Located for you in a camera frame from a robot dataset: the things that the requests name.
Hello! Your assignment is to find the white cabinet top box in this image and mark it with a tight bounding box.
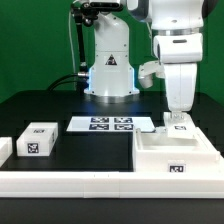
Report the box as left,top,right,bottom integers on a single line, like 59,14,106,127
16,122,58,156

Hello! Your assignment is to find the black cable bundle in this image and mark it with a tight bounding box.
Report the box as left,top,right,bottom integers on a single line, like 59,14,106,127
46,73,88,92

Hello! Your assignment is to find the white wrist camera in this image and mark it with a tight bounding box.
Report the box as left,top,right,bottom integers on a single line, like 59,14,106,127
138,61,164,89

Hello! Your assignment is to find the white marker base sheet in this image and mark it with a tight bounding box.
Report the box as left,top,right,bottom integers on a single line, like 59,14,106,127
67,116,155,132

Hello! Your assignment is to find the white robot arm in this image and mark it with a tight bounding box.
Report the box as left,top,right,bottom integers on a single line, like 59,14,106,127
71,0,213,116

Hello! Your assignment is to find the white thin cable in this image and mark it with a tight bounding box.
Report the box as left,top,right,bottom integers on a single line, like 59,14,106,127
145,19,158,64

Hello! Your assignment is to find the white cabinet body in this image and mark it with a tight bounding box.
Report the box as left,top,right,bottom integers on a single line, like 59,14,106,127
132,128,224,173

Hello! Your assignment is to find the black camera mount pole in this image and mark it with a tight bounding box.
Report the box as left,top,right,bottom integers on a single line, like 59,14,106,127
70,2,98,72

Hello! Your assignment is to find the white U-shaped fence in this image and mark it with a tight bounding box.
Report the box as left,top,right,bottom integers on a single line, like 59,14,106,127
0,136,224,200

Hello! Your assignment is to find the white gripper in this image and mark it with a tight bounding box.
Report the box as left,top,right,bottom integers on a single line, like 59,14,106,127
153,34,203,122

